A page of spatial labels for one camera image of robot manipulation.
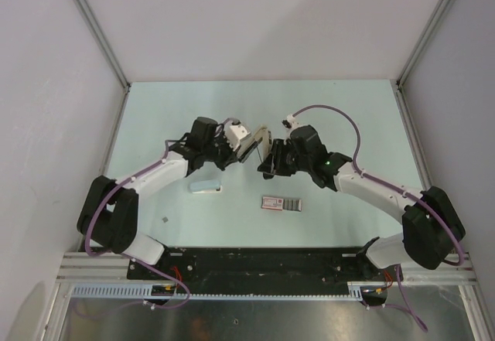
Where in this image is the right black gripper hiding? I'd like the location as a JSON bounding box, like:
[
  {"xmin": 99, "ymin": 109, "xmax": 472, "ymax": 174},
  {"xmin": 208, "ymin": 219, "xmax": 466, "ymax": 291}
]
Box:
[{"xmin": 259, "ymin": 138, "xmax": 312, "ymax": 176}]

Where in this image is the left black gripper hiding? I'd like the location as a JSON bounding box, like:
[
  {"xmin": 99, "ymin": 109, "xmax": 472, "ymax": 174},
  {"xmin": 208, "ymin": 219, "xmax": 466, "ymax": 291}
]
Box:
[{"xmin": 202, "ymin": 130, "xmax": 241, "ymax": 171}]

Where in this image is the red staple box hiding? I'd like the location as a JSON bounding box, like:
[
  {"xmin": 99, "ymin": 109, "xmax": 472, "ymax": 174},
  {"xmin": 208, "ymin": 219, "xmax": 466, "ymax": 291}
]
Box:
[{"xmin": 261, "ymin": 196, "xmax": 302, "ymax": 212}]

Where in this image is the light blue stapler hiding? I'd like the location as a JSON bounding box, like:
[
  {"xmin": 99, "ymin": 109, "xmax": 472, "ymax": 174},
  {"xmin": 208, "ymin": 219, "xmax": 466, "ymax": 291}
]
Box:
[{"xmin": 189, "ymin": 179, "xmax": 222, "ymax": 194}]

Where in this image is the black staple remover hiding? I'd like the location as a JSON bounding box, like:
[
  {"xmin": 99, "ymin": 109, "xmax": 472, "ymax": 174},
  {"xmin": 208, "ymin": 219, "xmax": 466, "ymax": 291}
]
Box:
[{"xmin": 254, "ymin": 124, "xmax": 272, "ymax": 162}]

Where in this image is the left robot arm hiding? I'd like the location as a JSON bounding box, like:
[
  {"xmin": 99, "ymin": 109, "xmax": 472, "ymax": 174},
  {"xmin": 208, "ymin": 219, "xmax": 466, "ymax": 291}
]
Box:
[{"xmin": 77, "ymin": 117, "xmax": 271, "ymax": 279}]

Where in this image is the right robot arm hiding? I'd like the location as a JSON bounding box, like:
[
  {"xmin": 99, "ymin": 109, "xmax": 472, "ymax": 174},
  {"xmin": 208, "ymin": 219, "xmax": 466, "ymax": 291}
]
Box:
[{"xmin": 258, "ymin": 125, "xmax": 466, "ymax": 280}]

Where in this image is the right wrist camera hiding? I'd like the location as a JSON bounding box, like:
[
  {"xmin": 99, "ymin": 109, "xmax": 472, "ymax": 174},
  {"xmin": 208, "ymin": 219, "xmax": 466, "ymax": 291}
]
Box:
[{"xmin": 282, "ymin": 114, "xmax": 303, "ymax": 130}]

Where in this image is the grey cable duct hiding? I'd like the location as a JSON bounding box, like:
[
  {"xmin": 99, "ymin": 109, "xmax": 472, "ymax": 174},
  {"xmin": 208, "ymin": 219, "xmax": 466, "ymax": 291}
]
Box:
[{"xmin": 71, "ymin": 281, "xmax": 364, "ymax": 302}]

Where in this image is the left aluminium frame post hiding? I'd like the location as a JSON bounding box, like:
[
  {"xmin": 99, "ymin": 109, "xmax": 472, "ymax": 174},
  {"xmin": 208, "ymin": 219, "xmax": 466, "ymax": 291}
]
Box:
[{"xmin": 73, "ymin": 0, "xmax": 130, "ymax": 90}]

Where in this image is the aluminium frame post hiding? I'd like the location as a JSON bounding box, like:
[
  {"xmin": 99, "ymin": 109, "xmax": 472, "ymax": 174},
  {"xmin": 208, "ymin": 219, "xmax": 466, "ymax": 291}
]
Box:
[
  {"xmin": 73, "ymin": 0, "xmax": 130, "ymax": 90},
  {"xmin": 396, "ymin": 0, "xmax": 455, "ymax": 88}
]

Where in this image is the right aluminium frame post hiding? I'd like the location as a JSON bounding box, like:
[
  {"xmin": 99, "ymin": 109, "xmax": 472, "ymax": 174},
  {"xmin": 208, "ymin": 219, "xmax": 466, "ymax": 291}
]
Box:
[{"xmin": 396, "ymin": 0, "xmax": 455, "ymax": 88}]

